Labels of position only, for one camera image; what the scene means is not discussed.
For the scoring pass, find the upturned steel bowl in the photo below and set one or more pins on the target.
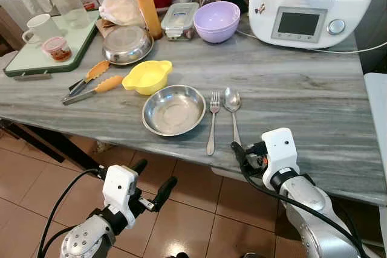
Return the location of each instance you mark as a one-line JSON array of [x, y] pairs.
[[127, 43]]

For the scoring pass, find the grey marble top table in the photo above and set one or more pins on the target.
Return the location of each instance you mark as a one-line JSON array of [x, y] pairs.
[[302, 101]]

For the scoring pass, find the shallow steel dish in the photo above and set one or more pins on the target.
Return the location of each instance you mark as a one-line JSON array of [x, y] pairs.
[[174, 111]]

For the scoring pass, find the white kitchen machine with screen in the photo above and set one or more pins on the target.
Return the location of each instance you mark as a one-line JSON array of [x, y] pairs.
[[314, 4]]

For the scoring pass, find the brown wooden furniture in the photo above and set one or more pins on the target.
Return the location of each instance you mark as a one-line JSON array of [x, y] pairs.
[[9, 31]]

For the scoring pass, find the purple plastic bowl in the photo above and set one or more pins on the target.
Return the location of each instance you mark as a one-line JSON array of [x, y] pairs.
[[216, 22]]

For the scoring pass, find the plastic bag of bread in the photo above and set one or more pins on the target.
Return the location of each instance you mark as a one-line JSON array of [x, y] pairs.
[[121, 9]]

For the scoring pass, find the steel tongs with orange tips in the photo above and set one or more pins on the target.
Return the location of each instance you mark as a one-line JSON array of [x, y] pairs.
[[97, 84]]

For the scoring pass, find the white ceramic mug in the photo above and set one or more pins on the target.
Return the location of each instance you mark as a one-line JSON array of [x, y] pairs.
[[43, 27]]

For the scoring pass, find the clear glass tumbler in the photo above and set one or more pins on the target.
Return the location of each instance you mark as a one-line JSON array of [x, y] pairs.
[[75, 10]]

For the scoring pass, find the small plastic sauce cup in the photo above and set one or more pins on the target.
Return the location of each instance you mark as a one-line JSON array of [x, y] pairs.
[[57, 49]]

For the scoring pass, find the clear food container grey lid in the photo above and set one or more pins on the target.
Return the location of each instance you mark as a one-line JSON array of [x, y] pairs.
[[180, 21]]

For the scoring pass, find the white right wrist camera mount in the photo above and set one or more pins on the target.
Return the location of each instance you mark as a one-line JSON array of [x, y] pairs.
[[280, 149]]

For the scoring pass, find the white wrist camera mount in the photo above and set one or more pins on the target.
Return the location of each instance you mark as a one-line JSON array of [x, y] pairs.
[[280, 149], [119, 188]]

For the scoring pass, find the black robot left foot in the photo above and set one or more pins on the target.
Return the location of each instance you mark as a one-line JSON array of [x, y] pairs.
[[178, 255]]

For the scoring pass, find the white tray with green rim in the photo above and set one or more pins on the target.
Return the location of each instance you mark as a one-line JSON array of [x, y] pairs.
[[30, 58]]

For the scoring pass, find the orange squeeze bottle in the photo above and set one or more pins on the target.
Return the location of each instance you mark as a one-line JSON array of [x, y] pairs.
[[149, 10]]

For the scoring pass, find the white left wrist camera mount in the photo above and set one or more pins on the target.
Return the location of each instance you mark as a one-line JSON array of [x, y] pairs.
[[119, 188]]

